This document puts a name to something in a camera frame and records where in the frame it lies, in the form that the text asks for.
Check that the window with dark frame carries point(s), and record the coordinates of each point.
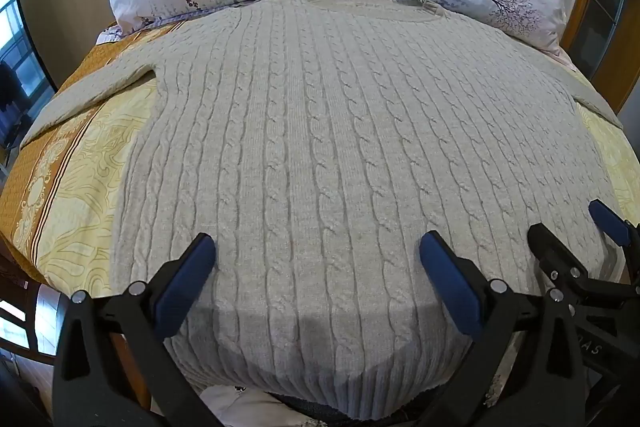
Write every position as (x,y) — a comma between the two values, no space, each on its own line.
(10,37)

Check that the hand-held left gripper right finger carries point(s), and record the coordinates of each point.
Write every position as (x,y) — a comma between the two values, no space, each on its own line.
(450,282)

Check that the yellow patterned bedsheet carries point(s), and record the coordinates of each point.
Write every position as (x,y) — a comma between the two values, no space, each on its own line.
(75,187)

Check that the white cloth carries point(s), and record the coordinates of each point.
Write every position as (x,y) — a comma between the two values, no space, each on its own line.
(235,407)

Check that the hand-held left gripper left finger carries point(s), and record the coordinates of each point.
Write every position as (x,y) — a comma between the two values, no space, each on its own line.
(185,282)

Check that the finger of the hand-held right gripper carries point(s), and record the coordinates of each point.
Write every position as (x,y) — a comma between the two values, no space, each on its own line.
(607,222)
(552,252)

